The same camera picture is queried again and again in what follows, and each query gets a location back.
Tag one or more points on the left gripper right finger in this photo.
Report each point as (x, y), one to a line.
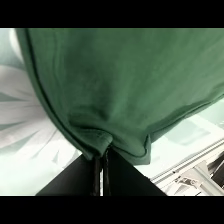
(130, 181)

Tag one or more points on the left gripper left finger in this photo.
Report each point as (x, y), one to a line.
(73, 183)

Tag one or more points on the green T-shirt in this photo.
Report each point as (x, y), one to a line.
(120, 86)

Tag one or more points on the silver frame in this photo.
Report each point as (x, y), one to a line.
(190, 176)

